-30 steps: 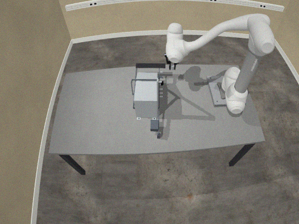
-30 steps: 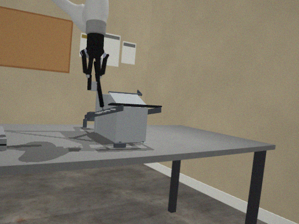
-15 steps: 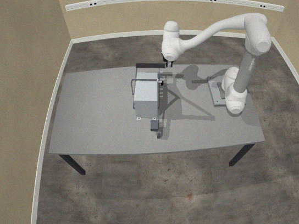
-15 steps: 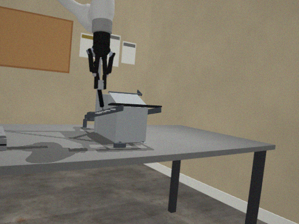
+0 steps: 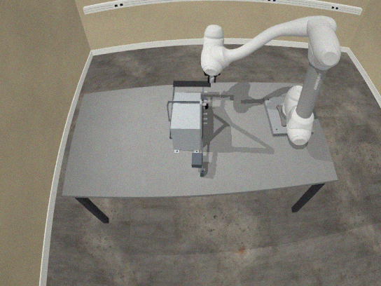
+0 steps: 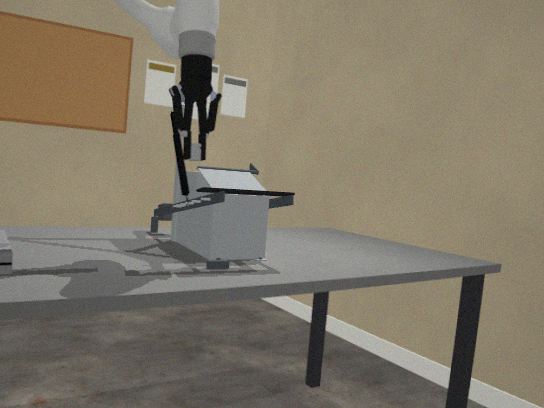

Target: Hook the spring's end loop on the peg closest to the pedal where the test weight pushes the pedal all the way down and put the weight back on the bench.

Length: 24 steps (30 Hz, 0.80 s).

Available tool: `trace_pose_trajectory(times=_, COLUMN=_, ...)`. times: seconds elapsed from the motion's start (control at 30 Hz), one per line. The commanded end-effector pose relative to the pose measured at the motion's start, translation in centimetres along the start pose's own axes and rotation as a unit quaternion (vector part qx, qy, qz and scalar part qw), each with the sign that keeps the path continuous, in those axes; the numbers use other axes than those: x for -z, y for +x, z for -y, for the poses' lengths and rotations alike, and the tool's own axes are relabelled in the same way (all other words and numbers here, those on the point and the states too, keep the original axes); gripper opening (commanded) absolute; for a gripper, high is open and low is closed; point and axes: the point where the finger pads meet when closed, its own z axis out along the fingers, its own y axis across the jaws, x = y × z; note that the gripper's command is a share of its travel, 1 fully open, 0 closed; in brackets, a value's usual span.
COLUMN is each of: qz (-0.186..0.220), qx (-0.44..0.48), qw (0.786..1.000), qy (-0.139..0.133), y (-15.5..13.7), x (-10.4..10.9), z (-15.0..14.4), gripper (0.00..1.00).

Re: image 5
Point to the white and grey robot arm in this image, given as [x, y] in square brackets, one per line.
[323, 53]

